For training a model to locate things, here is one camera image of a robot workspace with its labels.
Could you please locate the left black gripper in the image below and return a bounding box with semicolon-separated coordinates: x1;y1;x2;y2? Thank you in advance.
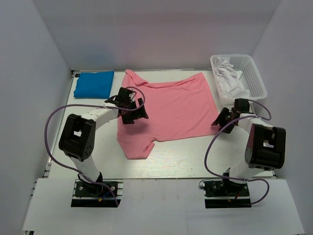
122;98;148;124

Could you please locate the pink t shirt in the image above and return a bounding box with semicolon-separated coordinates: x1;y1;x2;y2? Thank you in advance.
117;70;219;160

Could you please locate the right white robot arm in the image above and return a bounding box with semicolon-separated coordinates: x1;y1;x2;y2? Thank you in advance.
205;98;287;195

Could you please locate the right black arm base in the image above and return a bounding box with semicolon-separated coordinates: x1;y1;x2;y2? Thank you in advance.
199;179;251;209

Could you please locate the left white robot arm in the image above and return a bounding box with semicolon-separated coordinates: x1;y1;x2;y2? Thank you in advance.
59;87;149;195

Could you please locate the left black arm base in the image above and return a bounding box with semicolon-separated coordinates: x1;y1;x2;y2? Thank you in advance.
71;179;123;208

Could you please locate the white crumpled t shirt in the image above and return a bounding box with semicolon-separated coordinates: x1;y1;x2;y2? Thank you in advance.
213;57;250;98

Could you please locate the white plastic basket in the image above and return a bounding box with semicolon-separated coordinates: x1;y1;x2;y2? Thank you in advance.
210;54;267;105

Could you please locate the folded blue t shirt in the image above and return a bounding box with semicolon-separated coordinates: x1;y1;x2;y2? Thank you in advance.
73;71;114;99

